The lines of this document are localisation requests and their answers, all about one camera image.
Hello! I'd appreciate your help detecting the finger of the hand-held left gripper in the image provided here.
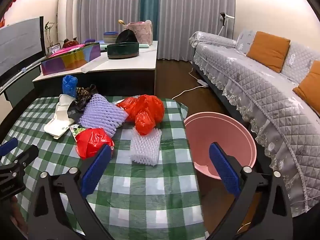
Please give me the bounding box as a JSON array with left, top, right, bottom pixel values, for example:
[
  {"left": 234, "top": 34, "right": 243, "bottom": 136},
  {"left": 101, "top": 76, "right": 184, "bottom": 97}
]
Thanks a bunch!
[
  {"left": 0, "top": 137, "right": 19, "bottom": 157},
  {"left": 0, "top": 144, "right": 39, "bottom": 174}
]

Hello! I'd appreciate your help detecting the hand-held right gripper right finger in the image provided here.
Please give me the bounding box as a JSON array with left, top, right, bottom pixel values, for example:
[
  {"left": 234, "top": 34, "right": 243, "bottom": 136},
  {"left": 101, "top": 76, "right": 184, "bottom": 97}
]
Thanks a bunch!
[{"left": 207, "top": 142, "right": 293, "bottom": 240}]

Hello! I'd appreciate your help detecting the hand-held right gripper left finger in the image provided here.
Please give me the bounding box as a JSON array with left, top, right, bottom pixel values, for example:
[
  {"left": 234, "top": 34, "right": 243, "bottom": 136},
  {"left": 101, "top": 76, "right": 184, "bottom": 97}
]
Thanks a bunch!
[{"left": 27, "top": 144, "right": 114, "bottom": 240}]

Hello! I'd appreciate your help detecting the small red plastic bag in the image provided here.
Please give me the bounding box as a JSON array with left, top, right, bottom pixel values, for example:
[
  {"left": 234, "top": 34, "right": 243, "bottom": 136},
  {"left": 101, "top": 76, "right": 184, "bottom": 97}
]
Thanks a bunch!
[{"left": 75, "top": 127, "right": 115, "bottom": 159}]

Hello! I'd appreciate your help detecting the pink plastic basin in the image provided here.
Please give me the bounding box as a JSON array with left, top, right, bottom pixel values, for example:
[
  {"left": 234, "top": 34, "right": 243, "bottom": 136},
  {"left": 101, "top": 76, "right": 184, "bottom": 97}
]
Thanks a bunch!
[{"left": 184, "top": 112, "right": 257, "bottom": 180}]

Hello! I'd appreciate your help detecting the green snack packet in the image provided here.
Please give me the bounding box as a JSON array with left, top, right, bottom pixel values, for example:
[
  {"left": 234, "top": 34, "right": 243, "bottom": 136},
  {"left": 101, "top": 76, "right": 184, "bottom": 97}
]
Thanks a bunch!
[{"left": 70, "top": 124, "right": 87, "bottom": 139}]

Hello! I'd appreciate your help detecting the white foam net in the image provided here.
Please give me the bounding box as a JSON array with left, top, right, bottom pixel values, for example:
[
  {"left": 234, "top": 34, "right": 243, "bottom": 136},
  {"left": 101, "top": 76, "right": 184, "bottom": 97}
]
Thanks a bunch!
[{"left": 130, "top": 127, "right": 162, "bottom": 167}]

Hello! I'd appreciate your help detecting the purple foam net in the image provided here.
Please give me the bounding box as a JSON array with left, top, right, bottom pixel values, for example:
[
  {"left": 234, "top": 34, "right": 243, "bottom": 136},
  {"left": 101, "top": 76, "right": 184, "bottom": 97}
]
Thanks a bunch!
[{"left": 78, "top": 94, "right": 128, "bottom": 137}]

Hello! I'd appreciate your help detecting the dark patterned plastic bag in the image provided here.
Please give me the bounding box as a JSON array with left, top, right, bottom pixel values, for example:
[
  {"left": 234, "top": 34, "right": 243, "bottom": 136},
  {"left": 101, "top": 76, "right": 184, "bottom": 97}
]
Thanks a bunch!
[{"left": 67, "top": 84, "right": 98, "bottom": 124}]

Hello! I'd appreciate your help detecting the large red plastic bag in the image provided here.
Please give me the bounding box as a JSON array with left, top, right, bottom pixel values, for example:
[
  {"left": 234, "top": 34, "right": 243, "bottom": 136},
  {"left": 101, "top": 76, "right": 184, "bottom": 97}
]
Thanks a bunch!
[{"left": 117, "top": 94, "right": 165, "bottom": 136}]

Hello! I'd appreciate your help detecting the dark television cabinet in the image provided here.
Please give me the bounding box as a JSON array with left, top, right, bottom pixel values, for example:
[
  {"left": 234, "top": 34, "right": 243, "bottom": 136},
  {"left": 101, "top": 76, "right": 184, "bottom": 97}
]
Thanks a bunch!
[{"left": 0, "top": 65, "right": 42, "bottom": 108}]

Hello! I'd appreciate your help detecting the green checked tablecloth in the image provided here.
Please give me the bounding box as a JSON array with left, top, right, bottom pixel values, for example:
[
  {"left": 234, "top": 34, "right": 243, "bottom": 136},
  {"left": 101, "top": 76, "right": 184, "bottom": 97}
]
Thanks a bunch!
[{"left": 0, "top": 95, "right": 204, "bottom": 240}]

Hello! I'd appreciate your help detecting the long white rod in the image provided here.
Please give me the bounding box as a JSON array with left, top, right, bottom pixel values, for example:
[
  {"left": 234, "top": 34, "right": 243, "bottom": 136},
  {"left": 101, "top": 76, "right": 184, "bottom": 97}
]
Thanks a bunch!
[{"left": 0, "top": 55, "right": 48, "bottom": 93}]

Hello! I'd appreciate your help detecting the blue plastic bag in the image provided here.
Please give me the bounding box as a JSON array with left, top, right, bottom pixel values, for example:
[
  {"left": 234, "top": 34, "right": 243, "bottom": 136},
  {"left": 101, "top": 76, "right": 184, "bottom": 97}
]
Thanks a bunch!
[{"left": 62, "top": 75, "right": 78, "bottom": 98}]

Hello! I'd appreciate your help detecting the grey quilted sofa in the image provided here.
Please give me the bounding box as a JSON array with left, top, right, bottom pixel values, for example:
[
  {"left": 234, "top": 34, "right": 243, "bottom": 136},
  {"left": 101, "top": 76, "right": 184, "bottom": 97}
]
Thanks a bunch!
[{"left": 189, "top": 29, "right": 320, "bottom": 218}]

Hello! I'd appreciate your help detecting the white top coffee table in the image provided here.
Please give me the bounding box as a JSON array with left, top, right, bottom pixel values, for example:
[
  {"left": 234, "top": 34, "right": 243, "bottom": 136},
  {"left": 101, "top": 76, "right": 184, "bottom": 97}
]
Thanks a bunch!
[{"left": 32, "top": 41, "right": 158, "bottom": 98}]

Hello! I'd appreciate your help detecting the iridescent rectangular box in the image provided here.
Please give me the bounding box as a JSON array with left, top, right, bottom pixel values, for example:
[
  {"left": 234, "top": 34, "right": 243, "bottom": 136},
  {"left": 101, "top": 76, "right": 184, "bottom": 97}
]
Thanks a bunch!
[{"left": 40, "top": 42, "right": 101, "bottom": 76}]

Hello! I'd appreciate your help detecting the flat screen television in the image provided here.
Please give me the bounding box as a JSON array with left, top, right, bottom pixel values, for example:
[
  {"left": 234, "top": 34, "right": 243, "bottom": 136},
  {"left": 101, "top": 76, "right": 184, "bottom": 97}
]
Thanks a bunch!
[{"left": 0, "top": 16, "right": 46, "bottom": 78}]

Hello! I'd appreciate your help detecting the orange cushion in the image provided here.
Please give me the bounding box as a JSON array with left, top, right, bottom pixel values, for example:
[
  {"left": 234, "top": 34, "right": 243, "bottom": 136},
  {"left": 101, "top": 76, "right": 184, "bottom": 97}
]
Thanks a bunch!
[
  {"left": 292, "top": 60, "right": 320, "bottom": 109},
  {"left": 246, "top": 31, "right": 291, "bottom": 73}
]

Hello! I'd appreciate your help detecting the red brown teapot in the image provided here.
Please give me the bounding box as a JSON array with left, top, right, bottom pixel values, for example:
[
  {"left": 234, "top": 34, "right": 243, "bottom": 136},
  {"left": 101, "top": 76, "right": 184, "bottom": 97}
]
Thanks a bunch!
[{"left": 62, "top": 37, "right": 79, "bottom": 48}]

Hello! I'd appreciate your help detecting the dark green round box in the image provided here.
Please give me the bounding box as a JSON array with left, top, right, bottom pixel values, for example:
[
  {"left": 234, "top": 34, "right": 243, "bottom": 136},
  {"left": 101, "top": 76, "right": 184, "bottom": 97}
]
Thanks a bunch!
[{"left": 107, "top": 42, "right": 140, "bottom": 60}]

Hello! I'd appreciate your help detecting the green potted plant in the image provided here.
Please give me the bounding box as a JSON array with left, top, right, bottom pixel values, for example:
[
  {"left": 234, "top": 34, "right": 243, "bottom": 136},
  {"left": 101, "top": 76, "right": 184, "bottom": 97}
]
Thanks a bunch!
[{"left": 44, "top": 22, "right": 55, "bottom": 47}]

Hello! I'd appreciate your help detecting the grey patterned cushion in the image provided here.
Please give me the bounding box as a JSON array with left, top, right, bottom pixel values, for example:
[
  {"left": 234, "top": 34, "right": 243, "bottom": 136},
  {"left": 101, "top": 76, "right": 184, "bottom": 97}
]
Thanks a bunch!
[{"left": 235, "top": 29, "right": 257, "bottom": 54}]

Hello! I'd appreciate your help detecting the stack of bowls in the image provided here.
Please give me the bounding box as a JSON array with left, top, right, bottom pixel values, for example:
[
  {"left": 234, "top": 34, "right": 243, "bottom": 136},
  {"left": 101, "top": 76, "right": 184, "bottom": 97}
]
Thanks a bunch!
[{"left": 103, "top": 31, "right": 119, "bottom": 44}]

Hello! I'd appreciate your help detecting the black hat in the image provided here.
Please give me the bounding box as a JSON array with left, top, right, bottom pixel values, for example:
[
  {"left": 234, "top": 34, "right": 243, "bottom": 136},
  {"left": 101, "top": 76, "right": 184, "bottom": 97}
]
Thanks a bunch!
[{"left": 115, "top": 29, "right": 138, "bottom": 44}]

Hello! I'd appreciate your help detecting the pink fabric bag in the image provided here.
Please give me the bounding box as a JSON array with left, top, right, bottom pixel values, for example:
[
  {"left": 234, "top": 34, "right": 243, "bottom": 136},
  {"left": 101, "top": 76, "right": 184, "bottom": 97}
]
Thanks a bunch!
[{"left": 122, "top": 21, "right": 153, "bottom": 45}]

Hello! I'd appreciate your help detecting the white standing air conditioner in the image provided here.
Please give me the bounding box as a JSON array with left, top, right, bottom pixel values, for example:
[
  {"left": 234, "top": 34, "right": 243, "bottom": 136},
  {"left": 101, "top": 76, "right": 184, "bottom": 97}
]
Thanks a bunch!
[{"left": 57, "top": 0, "right": 78, "bottom": 47}]

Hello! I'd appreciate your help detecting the white floor lamp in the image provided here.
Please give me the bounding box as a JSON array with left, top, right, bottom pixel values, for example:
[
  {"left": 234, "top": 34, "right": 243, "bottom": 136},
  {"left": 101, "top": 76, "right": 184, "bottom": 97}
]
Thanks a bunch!
[{"left": 217, "top": 12, "right": 235, "bottom": 37}]

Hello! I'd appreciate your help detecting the grey curtain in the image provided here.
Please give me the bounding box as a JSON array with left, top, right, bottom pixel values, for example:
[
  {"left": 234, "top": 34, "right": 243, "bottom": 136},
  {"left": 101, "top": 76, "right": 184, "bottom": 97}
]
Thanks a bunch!
[
  {"left": 156, "top": 0, "right": 237, "bottom": 62},
  {"left": 75, "top": 0, "right": 143, "bottom": 43}
]

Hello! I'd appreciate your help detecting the teal curtain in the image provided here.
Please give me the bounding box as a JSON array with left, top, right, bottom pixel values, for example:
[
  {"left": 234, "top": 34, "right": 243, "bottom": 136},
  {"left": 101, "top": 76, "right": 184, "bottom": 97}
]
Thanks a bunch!
[{"left": 139, "top": 0, "right": 160, "bottom": 42}]

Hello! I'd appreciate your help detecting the white power cable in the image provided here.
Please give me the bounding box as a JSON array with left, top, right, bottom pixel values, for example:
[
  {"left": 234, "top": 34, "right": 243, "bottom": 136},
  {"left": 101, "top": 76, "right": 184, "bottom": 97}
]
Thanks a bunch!
[{"left": 171, "top": 67, "right": 208, "bottom": 100}]

